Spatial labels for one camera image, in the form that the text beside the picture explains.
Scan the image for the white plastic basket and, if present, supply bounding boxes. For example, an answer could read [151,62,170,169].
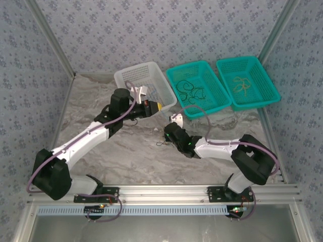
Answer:
[113,61,178,114]

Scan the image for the thin yellow cable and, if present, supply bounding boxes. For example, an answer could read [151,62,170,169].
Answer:
[232,76,253,98]

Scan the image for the aluminium mounting beam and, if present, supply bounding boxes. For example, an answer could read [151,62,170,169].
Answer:
[27,185,303,204]

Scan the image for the teal plastic basket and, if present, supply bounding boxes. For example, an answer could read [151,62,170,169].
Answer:
[165,60,232,121]
[216,55,282,111]

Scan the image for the grey metal shelf panel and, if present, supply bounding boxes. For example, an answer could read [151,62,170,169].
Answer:
[12,203,312,242]

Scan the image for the black controller board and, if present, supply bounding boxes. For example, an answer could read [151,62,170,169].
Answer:
[84,205,106,220]
[226,205,247,219]

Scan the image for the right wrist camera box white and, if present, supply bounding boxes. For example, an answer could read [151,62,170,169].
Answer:
[168,113,184,130]

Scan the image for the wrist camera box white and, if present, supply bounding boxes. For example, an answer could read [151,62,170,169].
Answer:
[168,113,184,130]
[133,85,150,103]

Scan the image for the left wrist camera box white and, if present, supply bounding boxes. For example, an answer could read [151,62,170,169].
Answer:
[133,85,150,103]

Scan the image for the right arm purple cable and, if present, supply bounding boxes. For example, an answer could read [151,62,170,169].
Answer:
[169,105,280,222]

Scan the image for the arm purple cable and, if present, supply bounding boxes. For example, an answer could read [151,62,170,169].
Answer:
[26,80,138,223]
[169,105,280,222]

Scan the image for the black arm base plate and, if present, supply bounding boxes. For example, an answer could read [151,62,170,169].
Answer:
[207,186,254,203]
[73,187,120,203]

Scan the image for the slotted white cable duct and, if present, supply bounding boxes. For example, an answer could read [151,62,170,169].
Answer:
[36,205,230,217]

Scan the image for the aluminium frame post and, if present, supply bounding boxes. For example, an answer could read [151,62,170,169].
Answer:
[25,0,77,78]
[256,0,303,64]

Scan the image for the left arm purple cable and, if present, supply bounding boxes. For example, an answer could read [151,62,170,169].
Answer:
[26,80,138,223]

